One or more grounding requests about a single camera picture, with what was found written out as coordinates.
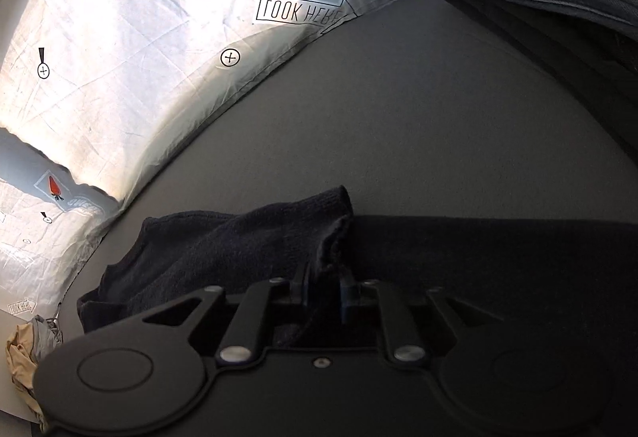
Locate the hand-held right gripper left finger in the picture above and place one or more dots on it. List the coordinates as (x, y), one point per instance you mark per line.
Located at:
(305, 286)

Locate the white printed curtain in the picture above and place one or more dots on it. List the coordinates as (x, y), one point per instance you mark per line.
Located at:
(124, 43)

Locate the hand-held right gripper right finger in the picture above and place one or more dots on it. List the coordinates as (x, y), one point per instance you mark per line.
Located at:
(344, 303)

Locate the dark navy knit garment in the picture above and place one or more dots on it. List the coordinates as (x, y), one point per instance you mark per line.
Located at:
(239, 242)

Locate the folded black garment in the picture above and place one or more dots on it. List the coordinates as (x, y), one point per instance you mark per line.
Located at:
(538, 68)

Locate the tan garment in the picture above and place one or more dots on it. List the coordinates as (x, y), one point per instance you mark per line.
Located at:
(20, 357)

